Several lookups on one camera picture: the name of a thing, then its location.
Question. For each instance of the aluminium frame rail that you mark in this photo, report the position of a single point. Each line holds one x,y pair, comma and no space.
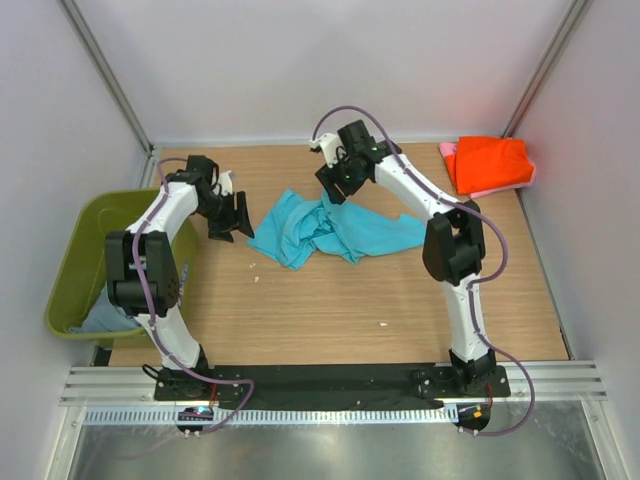
542,381

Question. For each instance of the grey blue t shirt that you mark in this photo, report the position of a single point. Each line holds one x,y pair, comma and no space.
104,317

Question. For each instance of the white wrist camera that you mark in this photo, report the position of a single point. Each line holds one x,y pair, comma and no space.
329,145
225,183

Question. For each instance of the left aluminium corner post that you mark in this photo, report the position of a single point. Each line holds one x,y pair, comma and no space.
91,46

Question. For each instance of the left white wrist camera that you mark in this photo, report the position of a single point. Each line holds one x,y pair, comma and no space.
225,183

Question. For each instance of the folded orange t shirt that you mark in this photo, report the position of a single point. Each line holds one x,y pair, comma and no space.
492,165

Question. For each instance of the white slotted cable duct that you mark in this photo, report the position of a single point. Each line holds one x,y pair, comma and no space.
183,416

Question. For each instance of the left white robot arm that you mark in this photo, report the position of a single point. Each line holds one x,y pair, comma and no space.
142,276

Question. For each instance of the white scraps left centre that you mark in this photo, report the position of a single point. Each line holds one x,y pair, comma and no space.
254,270

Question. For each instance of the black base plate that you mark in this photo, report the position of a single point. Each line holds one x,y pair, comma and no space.
349,387

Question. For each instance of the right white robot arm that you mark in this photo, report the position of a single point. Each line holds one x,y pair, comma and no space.
454,245

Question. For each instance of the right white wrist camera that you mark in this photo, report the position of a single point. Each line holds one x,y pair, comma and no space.
329,145

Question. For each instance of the olive green plastic bin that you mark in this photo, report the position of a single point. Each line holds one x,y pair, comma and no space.
82,274

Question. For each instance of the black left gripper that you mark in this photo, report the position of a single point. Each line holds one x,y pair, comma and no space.
222,230

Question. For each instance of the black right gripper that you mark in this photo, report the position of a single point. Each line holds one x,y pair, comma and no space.
327,176

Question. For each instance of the aluminium corner post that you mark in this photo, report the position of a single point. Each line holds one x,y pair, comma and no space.
562,36
91,46

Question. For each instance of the folded pink t shirt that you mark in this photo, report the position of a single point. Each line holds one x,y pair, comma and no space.
447,149

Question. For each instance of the teal t shirt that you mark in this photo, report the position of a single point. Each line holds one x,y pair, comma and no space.
295,228

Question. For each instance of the right aluminium corner post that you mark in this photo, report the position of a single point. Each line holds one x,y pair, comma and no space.
562,36

